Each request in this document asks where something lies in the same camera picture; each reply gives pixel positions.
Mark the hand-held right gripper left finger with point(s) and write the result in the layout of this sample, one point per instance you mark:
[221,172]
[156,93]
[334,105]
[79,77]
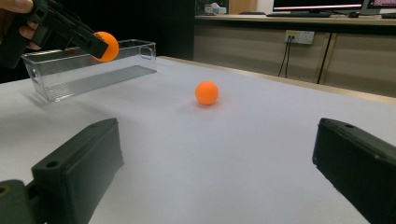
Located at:
[77,168]

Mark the beige counter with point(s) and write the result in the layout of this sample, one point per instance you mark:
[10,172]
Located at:
[249,53]

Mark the black monitor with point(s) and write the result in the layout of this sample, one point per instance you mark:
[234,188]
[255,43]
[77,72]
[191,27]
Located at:
[317,3]
[383,3]

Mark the white desk items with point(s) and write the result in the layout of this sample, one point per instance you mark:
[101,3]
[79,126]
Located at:
[215,8]

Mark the black keyboard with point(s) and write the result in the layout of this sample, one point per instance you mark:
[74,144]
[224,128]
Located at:
[299,14]

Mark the orange ping-pong ball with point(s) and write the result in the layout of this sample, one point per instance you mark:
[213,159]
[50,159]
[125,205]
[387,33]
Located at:
[111,46]
[207,92]

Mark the white table board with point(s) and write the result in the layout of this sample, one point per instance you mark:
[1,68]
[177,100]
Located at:
[202,155]

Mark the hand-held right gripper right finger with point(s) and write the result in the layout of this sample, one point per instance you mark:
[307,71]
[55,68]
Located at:
[358,168]

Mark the white wall socket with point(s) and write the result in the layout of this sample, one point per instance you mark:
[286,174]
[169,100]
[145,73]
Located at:
[300,36]

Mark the clear plastic box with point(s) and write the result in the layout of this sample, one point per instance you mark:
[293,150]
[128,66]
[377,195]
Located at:
[93,77]

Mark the black computer mouse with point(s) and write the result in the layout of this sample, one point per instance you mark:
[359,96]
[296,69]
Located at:
[353,14]

